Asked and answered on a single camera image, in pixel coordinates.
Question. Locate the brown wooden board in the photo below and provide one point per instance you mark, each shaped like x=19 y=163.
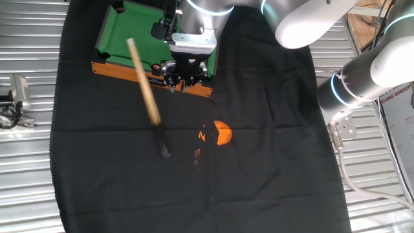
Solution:
x=363 y=32

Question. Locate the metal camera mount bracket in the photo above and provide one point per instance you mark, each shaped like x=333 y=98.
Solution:
x=27 y=123

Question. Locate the black cloth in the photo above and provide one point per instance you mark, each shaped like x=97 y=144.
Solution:
x=129 y=194

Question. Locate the silver finned external camera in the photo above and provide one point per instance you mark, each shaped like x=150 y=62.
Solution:
x=21 y=90

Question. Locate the white printed sign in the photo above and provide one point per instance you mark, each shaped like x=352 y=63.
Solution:
x=399 y=123

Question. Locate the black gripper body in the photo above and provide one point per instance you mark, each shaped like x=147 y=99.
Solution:
x=188 y=66

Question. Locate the mini green pool table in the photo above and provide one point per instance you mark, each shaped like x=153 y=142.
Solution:
x=136 y=32

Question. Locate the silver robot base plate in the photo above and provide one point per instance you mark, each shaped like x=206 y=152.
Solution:
x=348 y=127

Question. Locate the red pool ball white spot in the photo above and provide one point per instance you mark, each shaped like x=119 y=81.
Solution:
x=156 y=67

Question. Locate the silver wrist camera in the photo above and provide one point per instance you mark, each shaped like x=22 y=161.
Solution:
x=194 y=42

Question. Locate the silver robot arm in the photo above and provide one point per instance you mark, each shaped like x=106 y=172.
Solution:
x=207 y=16

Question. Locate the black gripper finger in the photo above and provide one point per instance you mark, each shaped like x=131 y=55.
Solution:
x=168 y=74
x=202 y=72

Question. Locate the white metal bar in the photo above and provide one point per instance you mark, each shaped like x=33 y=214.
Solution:
x=368 y=12

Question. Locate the wooden pool cue black butt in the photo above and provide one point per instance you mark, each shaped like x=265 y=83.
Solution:
x=145 y=87

